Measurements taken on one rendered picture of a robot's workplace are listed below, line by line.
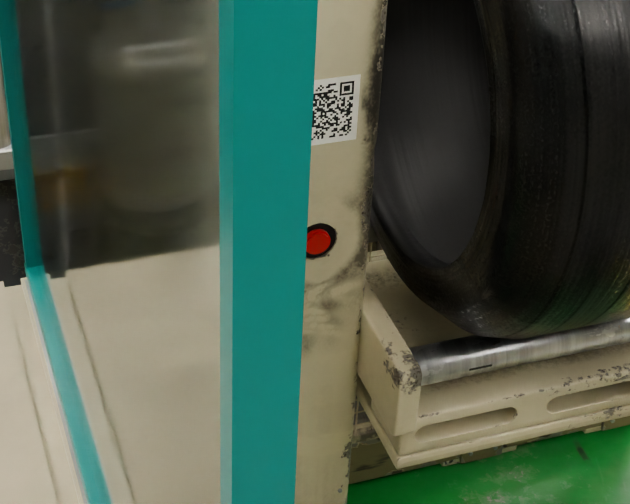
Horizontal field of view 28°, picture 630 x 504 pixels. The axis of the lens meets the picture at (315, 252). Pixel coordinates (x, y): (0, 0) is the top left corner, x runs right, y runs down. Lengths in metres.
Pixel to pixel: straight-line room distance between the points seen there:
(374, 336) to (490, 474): 1.23
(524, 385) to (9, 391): 0.78
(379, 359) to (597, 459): 1.33
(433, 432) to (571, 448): 1.23
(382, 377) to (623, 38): 0.48
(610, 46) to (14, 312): 0.57
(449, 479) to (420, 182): 1.04
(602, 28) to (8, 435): 0.63
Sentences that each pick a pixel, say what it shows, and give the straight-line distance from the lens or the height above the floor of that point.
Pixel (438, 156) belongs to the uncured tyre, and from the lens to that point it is 1.69.
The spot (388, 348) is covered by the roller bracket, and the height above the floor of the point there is 0.95.
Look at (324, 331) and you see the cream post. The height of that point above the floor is 0.93.
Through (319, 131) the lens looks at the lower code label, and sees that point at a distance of 1.28.
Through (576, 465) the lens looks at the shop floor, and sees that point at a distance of 2.67.
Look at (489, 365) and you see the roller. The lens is 1.46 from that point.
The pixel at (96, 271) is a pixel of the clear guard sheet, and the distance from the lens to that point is 0.59.
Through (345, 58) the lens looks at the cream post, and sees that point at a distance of 1.25.
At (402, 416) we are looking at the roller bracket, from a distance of 1.40.
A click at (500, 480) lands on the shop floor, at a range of 2.60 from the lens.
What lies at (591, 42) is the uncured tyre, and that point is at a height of 1.35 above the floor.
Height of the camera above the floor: 1.84
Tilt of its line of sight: 36 degrees down
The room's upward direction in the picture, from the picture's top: 3 degrees clockwise
